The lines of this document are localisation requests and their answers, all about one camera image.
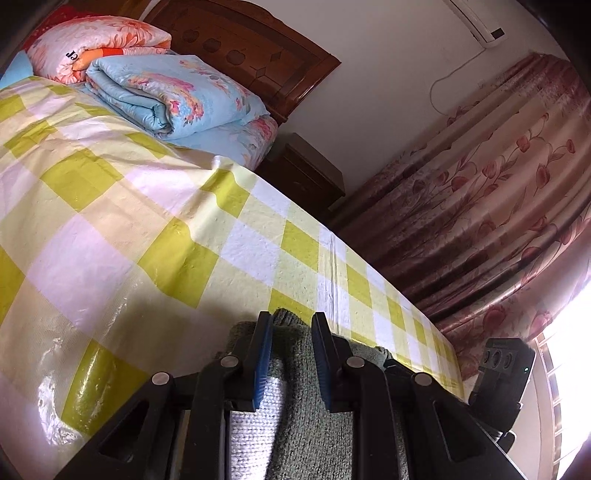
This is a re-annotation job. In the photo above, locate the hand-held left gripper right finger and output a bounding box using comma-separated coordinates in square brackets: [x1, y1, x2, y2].
[310, 312, 532, 480]

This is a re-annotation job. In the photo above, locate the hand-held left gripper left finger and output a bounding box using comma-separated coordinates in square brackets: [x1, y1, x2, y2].
[55, 311, 274, 480]

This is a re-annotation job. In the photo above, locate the grey knitted garment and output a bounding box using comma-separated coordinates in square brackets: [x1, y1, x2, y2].
[215, 308, 413, 480]

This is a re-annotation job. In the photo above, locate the window grille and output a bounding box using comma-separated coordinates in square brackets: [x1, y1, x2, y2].
[530, 318, 591, 480]

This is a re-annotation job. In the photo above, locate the yellow checked bed cover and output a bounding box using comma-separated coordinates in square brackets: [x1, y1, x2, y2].
[0, 74, 465, 480]

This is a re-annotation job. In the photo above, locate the dark wooden nightstand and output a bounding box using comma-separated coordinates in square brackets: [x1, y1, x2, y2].
[255, 133, 347, 223]

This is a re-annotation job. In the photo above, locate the pink floral curtain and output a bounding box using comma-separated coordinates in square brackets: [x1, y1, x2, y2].
[331, 53, 591, 385]

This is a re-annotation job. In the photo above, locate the blue floral folded quilt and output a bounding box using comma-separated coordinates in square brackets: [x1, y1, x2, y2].
[84, 54, 271, 139]

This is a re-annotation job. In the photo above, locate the wooden headboard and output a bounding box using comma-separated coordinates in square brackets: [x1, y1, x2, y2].
[115, 0, 342, 126]

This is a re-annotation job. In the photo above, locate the orange floral folded quilt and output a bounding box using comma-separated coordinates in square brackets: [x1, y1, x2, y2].
[25, 14, 173, 87]

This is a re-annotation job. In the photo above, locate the white air conditioner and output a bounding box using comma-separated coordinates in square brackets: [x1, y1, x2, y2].
[442, 0, 507, 48]

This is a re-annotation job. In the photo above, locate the red cloth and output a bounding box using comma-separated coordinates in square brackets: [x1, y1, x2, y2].
[22, 4, 71, 52]

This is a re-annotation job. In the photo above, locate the white power cable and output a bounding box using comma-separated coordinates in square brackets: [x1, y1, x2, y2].
[428, 44, 491, 117]

